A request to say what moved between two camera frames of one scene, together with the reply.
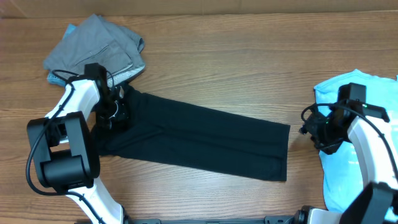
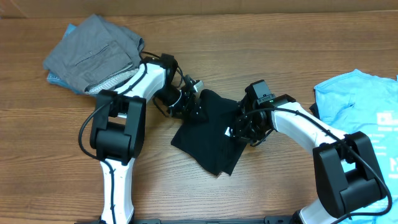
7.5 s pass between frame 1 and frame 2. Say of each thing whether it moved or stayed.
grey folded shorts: stayed
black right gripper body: moved
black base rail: stayed
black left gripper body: moved
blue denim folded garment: stayed
